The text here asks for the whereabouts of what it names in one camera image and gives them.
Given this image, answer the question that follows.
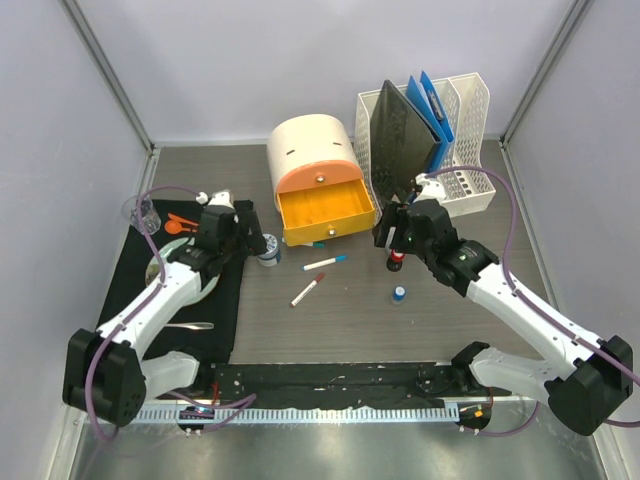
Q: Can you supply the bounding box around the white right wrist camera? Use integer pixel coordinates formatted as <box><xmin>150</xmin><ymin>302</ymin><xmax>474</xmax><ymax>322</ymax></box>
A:
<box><xmin>411</xmin><ymin>173</ymin><xmax>446</xmax><ymax>203</ymax></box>

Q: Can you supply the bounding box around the white marker blue cap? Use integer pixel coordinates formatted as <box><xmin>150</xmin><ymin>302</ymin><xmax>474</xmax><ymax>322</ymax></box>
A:
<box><xmin>301</xmin><ymin>255</ymin><xmax>347</xmax><ymax>272</ymax></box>

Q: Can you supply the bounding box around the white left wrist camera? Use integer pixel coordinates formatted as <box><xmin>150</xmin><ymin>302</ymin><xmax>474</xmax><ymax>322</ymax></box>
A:
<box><xmin>195</xmin><ymin>189</ymin><xmax>235</xmax><ymax>214</ymax></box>

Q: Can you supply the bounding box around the blue white round tin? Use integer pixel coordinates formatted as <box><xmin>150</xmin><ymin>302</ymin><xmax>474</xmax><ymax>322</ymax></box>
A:
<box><xmin>257</xmin><ymin>233</ymin><xmax>281</xmax><ymax>268</ymax></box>

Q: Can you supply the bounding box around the orange plastic spoon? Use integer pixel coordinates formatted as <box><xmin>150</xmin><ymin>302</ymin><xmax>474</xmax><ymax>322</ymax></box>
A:
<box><xmin>164</xmin><ymin>220</ymin><xmax>197</xmax><ymax>235</ymax></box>

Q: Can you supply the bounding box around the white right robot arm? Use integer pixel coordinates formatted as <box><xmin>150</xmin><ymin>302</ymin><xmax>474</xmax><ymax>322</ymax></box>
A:
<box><xmin>373</xmin><ymin>199</ymin><xmax>639</xmax><ymax>436</ymax></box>

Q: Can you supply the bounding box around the cream round drawer cabinet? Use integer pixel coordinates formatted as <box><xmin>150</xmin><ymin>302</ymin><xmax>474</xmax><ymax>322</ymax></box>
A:
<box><xmin>266</xmin><ymin>114</ymin><xmax>375</xmax><ymax>247</ymax></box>

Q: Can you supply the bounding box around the red black stamp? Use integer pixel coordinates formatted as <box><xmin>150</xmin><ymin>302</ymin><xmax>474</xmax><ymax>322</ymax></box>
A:
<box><xmin>386</xmin><ymin>249</ymin><xmax>405</xmax><ymax>272</ymax></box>

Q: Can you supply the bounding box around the metal spoon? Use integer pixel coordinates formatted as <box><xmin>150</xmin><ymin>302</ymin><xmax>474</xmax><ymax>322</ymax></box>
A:
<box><xmin>165</xmin><ymin>322</ymin><xmax>215</xmax><ymax>331</ymax></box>

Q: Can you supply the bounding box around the white slotted cable duct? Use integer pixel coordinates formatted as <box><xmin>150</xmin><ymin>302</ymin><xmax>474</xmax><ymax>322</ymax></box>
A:
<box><xmin>133</xmin><ymin>403</ymin><xmax>459</xmax><ymax>425</ymax></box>

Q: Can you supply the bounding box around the small blue cap bottle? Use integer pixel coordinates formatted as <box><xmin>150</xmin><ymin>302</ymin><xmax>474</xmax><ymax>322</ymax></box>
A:
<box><xmin>392</xmin><ymin>285</ymin><xmax>406</xmax><ymax>304</ymax></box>

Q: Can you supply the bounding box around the white marker red cap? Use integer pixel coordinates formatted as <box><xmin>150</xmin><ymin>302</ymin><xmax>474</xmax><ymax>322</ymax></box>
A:
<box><xmin>289</xmin><ymin>272</ymin><xmax>325</xmax><ymax>308</ymax></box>

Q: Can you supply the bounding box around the black cloth mat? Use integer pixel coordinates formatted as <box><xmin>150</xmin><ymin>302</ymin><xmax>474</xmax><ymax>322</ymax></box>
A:
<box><xmin>98</xmin><ymin>227</ymin><xmax>247</xmax><ymax>363</ymax></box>

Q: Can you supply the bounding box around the pale green plate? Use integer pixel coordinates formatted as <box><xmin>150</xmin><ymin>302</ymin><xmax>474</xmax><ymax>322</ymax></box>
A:
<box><xmin>144</xmin><ymin>237</ymin><xmax>219</xmax><ymax>306</ymax></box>

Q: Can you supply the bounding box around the black mounting rail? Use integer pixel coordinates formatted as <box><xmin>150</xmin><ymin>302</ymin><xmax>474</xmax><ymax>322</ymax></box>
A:
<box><xmin>154</xmin><ymin>360</ymin><xmax>511</xmax><ymax>410</ymax></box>

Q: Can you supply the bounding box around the blue plastic folder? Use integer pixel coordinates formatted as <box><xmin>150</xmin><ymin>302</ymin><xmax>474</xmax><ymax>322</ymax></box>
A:
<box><xmin>405</xmin><ymin>72</ymin><xmax>454</xmax><ymax>173</ymax></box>

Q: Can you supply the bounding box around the cream perforated file organizer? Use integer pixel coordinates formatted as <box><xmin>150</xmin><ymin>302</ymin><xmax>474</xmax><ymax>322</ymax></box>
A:
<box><xmin>354</xmin><ymin>72</ymin><xmax>495</xmax><ymax>218</ymax></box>

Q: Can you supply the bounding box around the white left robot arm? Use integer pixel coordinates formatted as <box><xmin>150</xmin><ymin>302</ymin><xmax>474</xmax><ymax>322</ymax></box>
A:
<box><xmin>62</xmin><ymin>200</ymin><xmax>266</xmax><ymax>427</ymax></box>

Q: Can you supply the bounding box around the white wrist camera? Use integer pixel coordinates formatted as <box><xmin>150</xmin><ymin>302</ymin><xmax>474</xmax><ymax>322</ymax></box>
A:
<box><xmin>195</xmin><ymin>189</ymin><xmax>235</xmax><ymax>214</ymax></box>
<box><xmin>411</xmin><ymin>173</ymin><xmax>446</xmax><ymax>203</ymax></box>

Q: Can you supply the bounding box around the clear glass cup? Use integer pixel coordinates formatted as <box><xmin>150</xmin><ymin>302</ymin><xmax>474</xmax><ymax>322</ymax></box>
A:
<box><xmin>121</xmin><ymin>196</ymin><xmax>161</xmax><ymax>235</ymax></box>

